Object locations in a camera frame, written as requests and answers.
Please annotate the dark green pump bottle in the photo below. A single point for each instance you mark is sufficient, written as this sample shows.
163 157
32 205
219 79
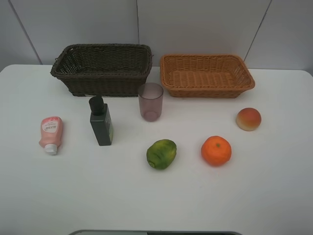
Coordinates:
100 120

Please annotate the green lime fruit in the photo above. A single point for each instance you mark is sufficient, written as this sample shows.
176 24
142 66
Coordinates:
161 154

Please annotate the pink detergent bottle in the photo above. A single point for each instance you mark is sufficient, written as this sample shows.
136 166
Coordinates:
51 134

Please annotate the red yellow peach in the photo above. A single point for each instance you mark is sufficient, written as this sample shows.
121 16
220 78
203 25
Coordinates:
248 119

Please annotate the dark brown wicker basket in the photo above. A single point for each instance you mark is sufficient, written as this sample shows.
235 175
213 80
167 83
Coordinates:
114 70

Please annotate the orange mandarin fruit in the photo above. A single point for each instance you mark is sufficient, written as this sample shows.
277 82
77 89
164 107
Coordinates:
216 151

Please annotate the orange wicker basket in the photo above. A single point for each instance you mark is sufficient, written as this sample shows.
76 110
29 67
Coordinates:
205 76

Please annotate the translucent purple plastic cup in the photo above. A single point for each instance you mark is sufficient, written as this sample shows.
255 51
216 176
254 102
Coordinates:
150 96

